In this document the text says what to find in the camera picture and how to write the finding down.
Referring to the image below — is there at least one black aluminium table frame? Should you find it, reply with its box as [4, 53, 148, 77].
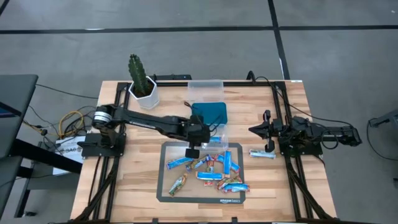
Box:
[70, 80, 338, 223]

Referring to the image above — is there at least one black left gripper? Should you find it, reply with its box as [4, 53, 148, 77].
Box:
[185, 114, 212, 158]

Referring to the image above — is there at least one black power strip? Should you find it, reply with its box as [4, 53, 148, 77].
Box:
[154, 73, 192, 82]

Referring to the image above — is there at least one black floor cable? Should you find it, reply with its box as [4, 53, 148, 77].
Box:
[23, 83, 99, 141]
[366, 118, 398, 162]

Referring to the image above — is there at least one black camera cable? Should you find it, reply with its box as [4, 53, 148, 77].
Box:
[208, 114, 228, 138]
[321, 129, 340, 151]

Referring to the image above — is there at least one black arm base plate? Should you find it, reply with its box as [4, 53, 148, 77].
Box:
[277, 136, 323, 157]
[76, 133, 127, 157]

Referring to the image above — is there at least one yellow cable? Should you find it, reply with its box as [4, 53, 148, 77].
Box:
[58, 110, 85, 138]

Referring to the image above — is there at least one white plant pot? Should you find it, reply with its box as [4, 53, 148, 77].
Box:
[128, 76, 160, 110]

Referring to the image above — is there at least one white cardboard box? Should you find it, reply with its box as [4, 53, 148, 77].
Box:
[52, 135, 88, 176]

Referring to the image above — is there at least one white and blue granola bar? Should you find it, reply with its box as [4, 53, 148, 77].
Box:
[249, 149, 277, 160]

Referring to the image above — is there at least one green and red granola bar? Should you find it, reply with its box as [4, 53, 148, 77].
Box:
[185, 156, 208, 172]

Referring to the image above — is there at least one blue and red granola bar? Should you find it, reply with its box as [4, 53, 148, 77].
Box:
[221, 182, 251, 194]

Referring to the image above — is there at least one green cactus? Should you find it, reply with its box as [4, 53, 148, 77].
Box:
[127, 54, 150, 96]

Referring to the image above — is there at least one dark gray desk top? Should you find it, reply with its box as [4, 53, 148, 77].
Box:
[0, 155, 24, 215]
[0, 73, 39, 159]

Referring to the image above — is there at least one long black cable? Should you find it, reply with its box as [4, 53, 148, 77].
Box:
[246, 70, 354, 127]

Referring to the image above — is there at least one black desk leg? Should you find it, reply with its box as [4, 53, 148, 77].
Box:
[14, 139, 83, 175]

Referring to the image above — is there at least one gray metal stand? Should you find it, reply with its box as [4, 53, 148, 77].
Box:
[369, 108, 398, 128]

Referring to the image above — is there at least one beige silicone mat dark border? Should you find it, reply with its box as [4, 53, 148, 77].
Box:
[156, 141, 246, 205]

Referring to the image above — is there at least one black right camera cable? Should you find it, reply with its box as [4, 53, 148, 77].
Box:
[321, 129, 340, 151]

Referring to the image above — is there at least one clear plastic bin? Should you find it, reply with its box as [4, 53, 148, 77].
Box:
[187, 79, 225, 104]
[198, 123, 229, 151]

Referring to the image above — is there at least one black left camera cable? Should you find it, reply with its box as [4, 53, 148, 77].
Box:
[208, 114, 228, 138]

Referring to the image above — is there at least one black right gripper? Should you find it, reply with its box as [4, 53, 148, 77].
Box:
[248, 110, 283, 153]

